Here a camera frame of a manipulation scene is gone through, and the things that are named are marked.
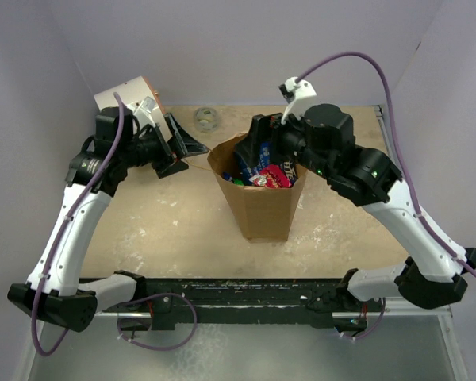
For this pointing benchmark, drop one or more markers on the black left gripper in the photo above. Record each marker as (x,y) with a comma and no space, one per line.
(166,165)

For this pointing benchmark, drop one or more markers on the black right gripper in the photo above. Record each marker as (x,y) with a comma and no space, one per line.
(262,127)

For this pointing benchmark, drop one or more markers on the blue chips bag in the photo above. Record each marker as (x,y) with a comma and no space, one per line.
(247,170)

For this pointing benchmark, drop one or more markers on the red snack packet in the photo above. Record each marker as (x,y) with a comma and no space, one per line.
(272,177)

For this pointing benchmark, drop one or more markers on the brown paper bag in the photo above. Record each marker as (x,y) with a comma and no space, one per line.
(262,214)

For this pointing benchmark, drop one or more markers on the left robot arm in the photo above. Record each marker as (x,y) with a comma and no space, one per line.
(123,139)

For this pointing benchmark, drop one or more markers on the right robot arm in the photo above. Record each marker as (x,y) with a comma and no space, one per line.
(322,141)

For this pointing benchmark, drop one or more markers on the green snack packet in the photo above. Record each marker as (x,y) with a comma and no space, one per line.
(229,178)

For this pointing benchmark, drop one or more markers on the clear plastic tape roll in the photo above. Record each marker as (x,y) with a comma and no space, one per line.
(206,119)

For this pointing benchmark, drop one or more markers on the white cylindrical container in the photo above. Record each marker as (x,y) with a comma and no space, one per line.
(132,93)

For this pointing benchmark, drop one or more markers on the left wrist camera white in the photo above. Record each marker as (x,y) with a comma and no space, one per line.
(146,112)

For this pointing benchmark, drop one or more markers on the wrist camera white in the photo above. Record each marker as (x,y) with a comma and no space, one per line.
(299,95)
(146,112)

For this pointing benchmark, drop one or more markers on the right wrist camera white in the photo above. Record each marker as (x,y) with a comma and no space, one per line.
(299,95)

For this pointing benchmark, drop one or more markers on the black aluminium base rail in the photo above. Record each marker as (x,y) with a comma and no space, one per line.
(319,303)

